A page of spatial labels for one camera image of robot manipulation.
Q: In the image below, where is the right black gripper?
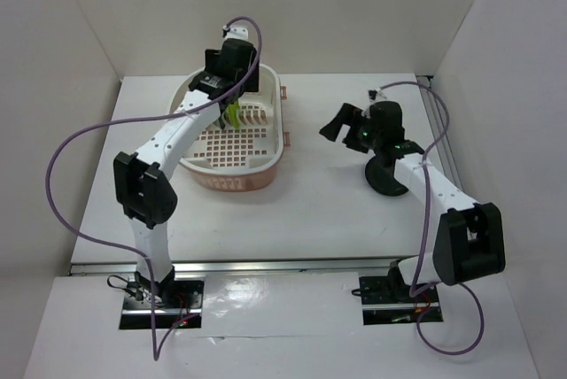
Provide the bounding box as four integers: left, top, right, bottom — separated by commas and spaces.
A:
321, 103, 384, 154

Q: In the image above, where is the lime green plate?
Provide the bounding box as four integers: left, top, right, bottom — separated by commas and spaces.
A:
225, 101, 240, 129

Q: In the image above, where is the black plate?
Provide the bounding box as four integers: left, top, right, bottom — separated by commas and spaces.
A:
364, 156, 408, 197

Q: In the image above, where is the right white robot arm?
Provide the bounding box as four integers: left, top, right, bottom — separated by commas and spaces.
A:
319, 101, 506, 301

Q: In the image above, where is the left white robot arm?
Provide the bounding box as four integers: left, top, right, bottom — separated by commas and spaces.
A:
113, 38, 259, 307

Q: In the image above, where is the white pink dish rack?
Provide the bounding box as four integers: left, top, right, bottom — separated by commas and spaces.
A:
179, 64, 289, 192

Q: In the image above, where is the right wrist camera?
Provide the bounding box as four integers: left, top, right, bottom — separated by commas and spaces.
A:
368, 89, 388, 105

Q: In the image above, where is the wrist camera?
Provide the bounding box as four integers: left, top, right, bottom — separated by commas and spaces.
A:
368, 89, 388, 105
222, 24, 249, 42

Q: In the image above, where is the aluminium side rail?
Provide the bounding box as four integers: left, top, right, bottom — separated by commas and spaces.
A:
416, 73, 464, 190

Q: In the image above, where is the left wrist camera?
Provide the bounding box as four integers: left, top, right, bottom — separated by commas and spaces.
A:
222, 24, 249, 42

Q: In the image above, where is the aluminium front rail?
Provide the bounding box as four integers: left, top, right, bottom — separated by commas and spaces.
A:
68, 257, 400, 277

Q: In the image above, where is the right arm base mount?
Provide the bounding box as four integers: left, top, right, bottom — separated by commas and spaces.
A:
351, 276, 443, 326

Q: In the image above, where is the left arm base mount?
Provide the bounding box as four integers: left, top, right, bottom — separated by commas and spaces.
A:
106, 275, 205, 330

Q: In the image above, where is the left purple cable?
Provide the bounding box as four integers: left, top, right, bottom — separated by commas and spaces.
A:
46, 15, 263, 361

